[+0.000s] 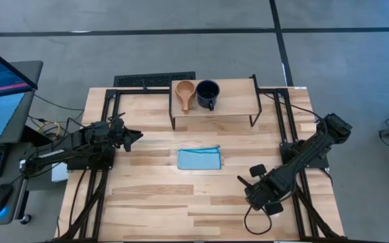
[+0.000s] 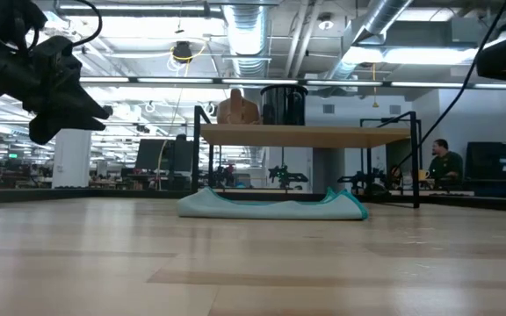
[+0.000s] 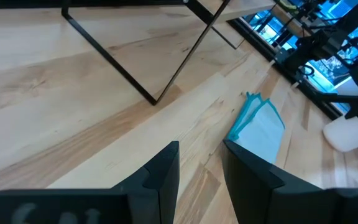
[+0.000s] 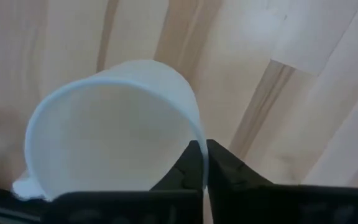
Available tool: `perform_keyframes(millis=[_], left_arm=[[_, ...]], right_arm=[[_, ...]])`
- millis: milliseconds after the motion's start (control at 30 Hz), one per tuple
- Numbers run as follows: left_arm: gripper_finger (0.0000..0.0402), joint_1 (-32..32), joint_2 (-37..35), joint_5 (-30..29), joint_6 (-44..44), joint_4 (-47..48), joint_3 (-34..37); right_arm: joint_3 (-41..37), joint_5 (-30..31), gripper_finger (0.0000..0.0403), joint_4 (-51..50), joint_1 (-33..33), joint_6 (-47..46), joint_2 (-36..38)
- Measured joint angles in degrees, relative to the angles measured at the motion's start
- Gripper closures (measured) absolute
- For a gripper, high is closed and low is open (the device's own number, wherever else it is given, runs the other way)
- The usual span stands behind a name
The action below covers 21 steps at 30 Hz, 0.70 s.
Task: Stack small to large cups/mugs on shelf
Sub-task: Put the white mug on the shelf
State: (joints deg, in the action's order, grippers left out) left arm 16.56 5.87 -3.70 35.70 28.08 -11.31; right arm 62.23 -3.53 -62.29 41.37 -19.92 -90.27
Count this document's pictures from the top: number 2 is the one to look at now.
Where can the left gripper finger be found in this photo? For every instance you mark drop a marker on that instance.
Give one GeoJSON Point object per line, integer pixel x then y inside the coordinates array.
{"type": "Point", "coordinates": [55, 127]}
{"type": "Point", "coordinates": [86, 103]}

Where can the dark blue enamel mug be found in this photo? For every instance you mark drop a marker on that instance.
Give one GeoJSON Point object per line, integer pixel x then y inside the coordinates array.
{"type": "Point", "coordinates": [284, 105]}

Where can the black background robot arm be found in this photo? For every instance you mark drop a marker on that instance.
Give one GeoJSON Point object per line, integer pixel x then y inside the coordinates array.
{"type": "Point", "coordinates": [360, 179]}
{"type": "Point", "coordinates": [286, 174]}

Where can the wooden shelf board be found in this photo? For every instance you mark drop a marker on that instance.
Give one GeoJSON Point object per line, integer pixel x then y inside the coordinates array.
{"type": "Point", "coordinates": [301, 136]}

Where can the white column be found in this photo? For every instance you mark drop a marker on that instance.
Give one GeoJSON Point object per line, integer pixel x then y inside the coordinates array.
{"type": "Point", "coordinates": [72, 158]}

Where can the black computer monitor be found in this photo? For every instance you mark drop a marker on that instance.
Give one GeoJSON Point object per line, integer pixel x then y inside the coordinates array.
{"type": "Point", "coordinates": [165, 153]}

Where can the long led light bar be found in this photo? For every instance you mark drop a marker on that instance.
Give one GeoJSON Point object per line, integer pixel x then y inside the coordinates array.
{"type": "Point", "coordinates": [257, 81]}

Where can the teal folded cloth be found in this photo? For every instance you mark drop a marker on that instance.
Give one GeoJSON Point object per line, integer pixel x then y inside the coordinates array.
{"type": "Point", "coordinates": [270, 210]}

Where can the yellow mug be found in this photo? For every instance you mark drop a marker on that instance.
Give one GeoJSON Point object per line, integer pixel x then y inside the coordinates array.
{"type": "Point", "coordinates": [423, 174]}

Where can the person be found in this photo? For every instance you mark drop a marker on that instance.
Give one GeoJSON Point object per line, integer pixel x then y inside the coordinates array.
{"type": "Point", "coordinates": [446, 164]}

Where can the black cabinet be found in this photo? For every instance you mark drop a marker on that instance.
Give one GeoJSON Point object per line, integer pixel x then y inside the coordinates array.
{"type": "Point", "coordinates": [496, 169]}

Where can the silver ribbed air duct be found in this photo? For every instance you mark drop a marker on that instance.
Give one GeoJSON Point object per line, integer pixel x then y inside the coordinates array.
{"type": "Point", "coordinates": [246, 39]}

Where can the silver smooth air duct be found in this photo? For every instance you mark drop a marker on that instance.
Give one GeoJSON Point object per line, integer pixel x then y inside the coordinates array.
{"type": "Point", "coordinates": [376, 19]}

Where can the black metal shelf frame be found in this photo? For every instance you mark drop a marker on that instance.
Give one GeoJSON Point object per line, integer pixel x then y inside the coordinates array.
{"type": "Point", "coordinates": [415, 167]}

